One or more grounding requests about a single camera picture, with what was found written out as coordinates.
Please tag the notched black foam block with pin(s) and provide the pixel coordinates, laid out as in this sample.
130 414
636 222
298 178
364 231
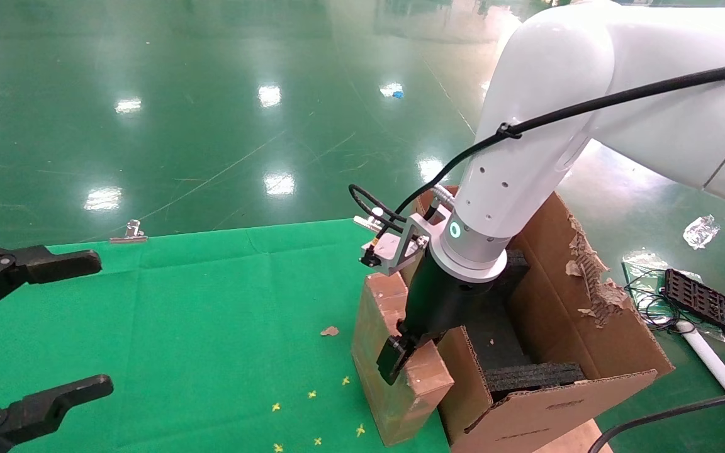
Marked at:
518 264

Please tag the clear plastic bag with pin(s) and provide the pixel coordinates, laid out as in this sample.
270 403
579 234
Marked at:
642 263

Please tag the black foam carton lining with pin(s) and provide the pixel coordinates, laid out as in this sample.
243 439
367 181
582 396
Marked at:
494 346

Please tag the flat black foam block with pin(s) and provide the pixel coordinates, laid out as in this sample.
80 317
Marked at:
532 379

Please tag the crumpled clear plastic wrap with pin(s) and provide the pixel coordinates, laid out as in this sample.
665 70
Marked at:
701 231

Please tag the white metal frame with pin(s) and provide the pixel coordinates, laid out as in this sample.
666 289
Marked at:
721 374

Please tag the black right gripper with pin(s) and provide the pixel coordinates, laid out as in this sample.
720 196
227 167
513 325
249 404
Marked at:
444 302

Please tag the black plastic grid tray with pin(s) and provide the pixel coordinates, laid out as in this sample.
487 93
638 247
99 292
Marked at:
708 305

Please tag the small brown cardboard box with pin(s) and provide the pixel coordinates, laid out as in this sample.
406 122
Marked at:
387 409

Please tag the large open cardboard carton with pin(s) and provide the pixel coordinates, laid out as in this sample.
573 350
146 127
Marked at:
564 296

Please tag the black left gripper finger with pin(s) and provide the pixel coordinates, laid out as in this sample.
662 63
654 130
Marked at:
48 264
35 409

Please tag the small cardboard scrap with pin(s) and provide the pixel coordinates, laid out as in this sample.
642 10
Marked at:
330 331

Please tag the green table cloth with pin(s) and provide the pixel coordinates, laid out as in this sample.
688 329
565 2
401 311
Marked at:
148 327

